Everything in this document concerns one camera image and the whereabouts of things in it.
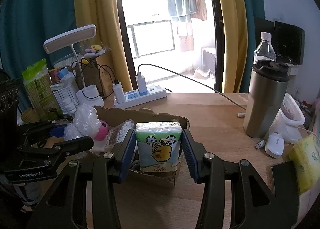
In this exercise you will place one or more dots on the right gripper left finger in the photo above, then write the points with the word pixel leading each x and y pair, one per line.
pixel 64 204

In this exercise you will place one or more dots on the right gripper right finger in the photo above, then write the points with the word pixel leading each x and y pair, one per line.
pixel 253 204

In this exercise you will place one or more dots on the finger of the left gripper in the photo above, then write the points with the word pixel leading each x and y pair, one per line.
pixel 39 131
pixel 40 157

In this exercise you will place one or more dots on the clear bubble wrap bag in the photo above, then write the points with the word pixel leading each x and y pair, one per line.
pixel 85 123

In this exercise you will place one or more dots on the cotton swab pack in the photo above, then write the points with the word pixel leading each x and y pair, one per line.
pixel 118 134

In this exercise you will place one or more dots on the cartoon tissue pack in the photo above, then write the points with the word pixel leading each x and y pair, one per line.
pixel 158 146

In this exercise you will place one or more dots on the black phone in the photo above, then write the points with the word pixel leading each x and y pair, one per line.
pixel 285 183

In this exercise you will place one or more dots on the white pill bottle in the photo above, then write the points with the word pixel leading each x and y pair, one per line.
pixel 70 106

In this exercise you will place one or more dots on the white perforated basket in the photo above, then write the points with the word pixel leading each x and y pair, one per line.
pixel 66 92

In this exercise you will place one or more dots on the green snack bag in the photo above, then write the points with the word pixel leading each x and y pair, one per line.
pixel 37 82

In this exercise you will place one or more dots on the red tin can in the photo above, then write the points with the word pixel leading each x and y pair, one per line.
pixel 53 75

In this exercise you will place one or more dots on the white computer mouse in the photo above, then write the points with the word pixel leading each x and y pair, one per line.
pixel 274 146

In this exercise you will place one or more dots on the yellow tissue pack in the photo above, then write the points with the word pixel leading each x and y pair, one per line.
pixel 305 156

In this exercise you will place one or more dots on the brown cardboard box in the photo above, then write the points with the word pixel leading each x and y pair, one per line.
pixel 114 117

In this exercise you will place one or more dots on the white plastic container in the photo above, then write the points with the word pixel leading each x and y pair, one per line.
pixel 287 120

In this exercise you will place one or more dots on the bag of plush toys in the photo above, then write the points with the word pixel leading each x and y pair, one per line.
pixel 89 50

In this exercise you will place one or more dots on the steel travel mug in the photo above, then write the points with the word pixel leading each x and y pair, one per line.
pixel 267 88

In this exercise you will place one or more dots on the white power strip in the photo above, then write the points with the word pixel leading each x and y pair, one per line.
pixel 134 98

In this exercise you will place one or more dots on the yellow curtain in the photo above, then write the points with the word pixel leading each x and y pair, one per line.
pixel 104 15

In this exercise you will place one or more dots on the clear water bottle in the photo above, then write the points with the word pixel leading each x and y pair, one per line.
pixel 264 50

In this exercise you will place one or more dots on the black monitor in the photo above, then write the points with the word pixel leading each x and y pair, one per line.
pixel 287 40

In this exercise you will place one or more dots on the white charger with black cable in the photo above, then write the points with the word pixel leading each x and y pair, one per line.
pixel 118 91

